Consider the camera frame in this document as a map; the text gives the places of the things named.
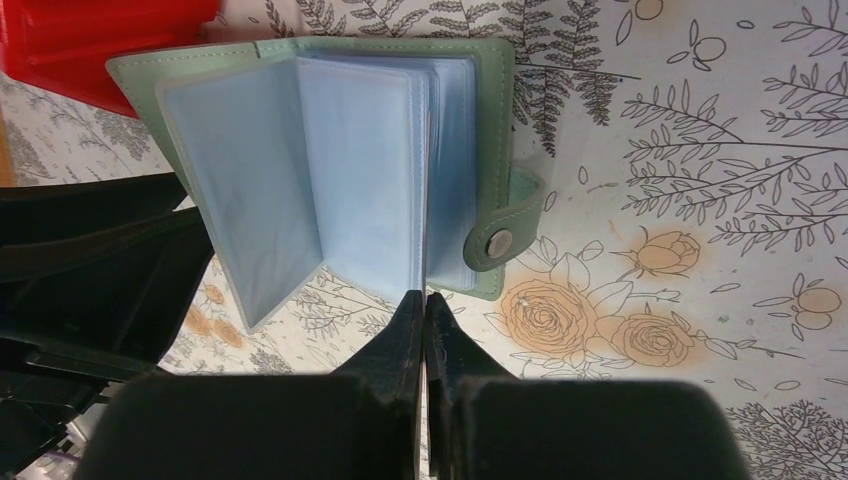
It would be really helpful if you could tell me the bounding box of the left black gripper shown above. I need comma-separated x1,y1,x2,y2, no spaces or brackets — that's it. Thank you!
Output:
1,173,213,474

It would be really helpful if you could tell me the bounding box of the red plastic bin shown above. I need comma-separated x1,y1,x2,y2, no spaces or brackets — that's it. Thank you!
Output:
1,0,221,118

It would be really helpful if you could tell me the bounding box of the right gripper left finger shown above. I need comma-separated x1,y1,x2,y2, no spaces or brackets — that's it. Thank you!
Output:
332,290,424,479

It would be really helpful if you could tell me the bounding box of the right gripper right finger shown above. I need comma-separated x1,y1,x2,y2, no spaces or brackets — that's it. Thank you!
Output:
423,293,514,479

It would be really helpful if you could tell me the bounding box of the floral table mat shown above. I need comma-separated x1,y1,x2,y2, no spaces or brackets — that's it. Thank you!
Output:
1,1,847,479

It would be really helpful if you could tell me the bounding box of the grey-green card holder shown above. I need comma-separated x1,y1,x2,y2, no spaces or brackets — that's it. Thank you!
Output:
106,37,545,331

